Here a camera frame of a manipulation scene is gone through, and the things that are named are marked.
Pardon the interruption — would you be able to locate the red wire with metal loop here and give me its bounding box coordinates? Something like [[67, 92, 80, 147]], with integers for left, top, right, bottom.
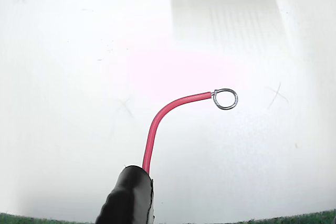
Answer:
[[142, 88, 239, 177]]

